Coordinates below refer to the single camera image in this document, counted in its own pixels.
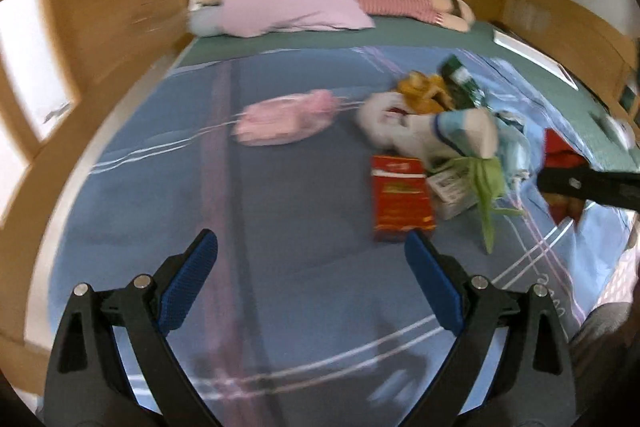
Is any white plastic bag red print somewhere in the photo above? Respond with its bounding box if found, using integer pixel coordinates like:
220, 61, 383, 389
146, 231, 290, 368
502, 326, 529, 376
356, 92, 441, 158

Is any green bed sheet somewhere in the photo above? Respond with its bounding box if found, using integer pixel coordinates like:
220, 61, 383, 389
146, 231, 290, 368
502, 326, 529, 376
175, 14, 640, 172

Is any white and black object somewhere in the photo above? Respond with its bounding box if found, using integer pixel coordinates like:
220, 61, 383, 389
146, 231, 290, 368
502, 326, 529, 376
590, 109, 636, 148

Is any red cloth item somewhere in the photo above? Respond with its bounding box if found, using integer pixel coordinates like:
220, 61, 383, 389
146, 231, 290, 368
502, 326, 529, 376
542, 129, 591, 228

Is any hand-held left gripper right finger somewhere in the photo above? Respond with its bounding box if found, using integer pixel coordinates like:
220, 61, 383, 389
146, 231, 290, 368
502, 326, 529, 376
400, 229, 576, 427

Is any pink patterned sheet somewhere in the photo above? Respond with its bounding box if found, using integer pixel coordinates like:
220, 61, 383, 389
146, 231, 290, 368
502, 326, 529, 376
597, 252, 640, 308

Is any small white cardboard box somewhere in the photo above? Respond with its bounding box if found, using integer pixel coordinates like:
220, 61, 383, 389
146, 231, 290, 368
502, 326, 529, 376
425, 167, 481, 220

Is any grey cloth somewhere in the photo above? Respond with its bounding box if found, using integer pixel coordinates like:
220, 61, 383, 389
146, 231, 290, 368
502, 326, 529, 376
570, 302, 640, 360

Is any light blue packet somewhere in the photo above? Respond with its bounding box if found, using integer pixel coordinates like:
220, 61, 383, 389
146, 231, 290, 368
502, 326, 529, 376
492, 112, 533, 188

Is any orange snack packet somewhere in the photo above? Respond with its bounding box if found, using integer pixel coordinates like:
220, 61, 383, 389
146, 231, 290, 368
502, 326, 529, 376
397, 72, 451, 115

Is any red cardboard box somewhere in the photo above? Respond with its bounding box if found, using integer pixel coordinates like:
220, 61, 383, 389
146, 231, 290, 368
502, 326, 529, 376
370, 155, 436, 244

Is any green snack packet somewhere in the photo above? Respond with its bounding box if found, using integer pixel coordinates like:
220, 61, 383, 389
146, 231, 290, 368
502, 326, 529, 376
439, 56, 488, 110

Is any grey blue pillow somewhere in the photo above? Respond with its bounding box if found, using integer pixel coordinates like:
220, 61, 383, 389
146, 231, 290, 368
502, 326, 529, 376
187, 4, 226, 38

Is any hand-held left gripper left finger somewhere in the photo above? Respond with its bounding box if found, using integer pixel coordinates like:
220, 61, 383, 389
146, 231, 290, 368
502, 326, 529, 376
44, 229, 221, 427

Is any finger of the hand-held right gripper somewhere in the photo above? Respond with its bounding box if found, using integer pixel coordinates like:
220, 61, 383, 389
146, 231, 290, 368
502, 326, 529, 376
537, 167, 640, 210

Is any wooden bed surround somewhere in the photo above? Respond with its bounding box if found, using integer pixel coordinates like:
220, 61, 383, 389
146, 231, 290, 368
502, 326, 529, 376
0, 0, 640, 358

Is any white and blue packet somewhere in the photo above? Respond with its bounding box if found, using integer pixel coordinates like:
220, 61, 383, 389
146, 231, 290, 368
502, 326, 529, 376
425, 109, 501, 158

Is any blue striped blanket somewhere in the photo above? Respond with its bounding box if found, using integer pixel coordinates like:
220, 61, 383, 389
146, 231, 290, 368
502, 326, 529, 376
37, 47, 636, 427

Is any pink plastic bag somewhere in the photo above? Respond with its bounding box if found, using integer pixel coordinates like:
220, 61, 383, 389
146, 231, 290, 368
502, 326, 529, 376
231, 89, 341, 146

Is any flat white box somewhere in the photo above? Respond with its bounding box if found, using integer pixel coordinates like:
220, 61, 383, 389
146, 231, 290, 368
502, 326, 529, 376
492, 27, 576, 88

